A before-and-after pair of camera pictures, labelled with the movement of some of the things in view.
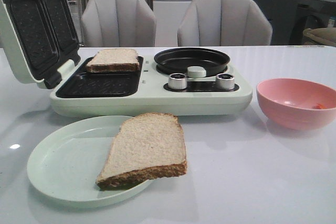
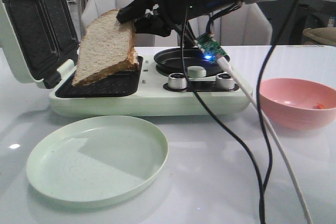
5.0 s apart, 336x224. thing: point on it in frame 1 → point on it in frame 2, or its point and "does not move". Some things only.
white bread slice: (146, 146) → (105, 48)
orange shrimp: (319, 106) does not move
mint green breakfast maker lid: (40, 27) does not move
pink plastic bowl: (297, 104) does not move
